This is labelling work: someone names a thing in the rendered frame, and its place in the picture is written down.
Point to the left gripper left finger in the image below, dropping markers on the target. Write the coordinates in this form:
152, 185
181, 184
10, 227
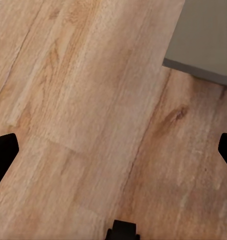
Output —
9, 148

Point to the coffee table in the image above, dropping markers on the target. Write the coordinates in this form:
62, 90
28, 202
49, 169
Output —
198, 45

